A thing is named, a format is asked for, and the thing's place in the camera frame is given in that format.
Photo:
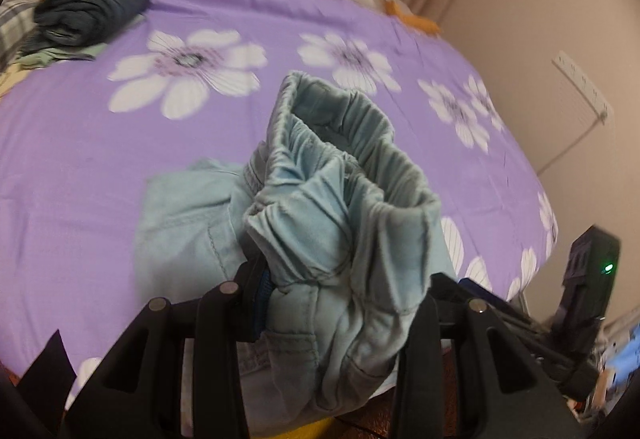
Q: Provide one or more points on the plaid cloth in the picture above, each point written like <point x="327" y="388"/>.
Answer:
<point x="12" y="29"/>

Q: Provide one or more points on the purple floral bedsheet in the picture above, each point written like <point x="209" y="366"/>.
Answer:
<point x="100" y="169"/>

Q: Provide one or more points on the green cloth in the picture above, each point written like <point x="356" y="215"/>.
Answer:
<point x="45" y="56"/>

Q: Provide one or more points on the white power strip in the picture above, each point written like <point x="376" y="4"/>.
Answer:
<point x="582" y="84"/>

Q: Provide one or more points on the light blue pants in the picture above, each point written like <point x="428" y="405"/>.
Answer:
<point x="340" y="219"/>

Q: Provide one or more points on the folded dark blue jeans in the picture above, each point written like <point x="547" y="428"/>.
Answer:
<point x="90" y="9"/>

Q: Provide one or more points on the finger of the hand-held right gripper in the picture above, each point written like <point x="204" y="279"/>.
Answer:
<point x="477" y="287"/>
<point x="565" y="364"/>

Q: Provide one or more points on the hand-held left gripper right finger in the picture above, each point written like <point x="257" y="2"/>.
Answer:
<point x="425" y="334"/>

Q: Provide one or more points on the pale yellow cloth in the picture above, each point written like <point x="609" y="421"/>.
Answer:
<point x="12" y="81"/>

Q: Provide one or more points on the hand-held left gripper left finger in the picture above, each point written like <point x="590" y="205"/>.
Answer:
<point x="261" y="304"/>

